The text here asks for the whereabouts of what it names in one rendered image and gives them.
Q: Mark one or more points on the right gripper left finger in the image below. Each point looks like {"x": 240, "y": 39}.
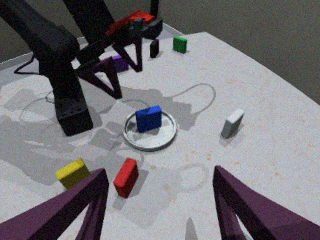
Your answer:
{"x": 48, "y": 220}

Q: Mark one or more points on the white saucer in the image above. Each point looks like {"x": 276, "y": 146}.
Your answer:
{"x": 150, "y": 140}

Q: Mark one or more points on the purple block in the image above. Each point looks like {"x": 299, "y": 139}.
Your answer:
{"x": 120, "y": 64}

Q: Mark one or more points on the yellow block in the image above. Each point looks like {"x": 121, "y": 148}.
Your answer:
{"x": 72, "y": 173}

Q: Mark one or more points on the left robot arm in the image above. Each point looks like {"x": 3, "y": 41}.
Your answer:
{"x": 55, "y": 47}

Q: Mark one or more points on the green block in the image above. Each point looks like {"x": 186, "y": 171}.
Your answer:
{"x": 179, "y": 44}

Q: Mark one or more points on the red block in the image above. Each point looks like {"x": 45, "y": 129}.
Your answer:
{"x": 126, "y": 178}

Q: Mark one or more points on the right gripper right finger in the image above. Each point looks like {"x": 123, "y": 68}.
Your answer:
{"x": 263, "y": 218}

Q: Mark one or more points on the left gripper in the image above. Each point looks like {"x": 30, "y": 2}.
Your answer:
{"x": 96, "y": 24}

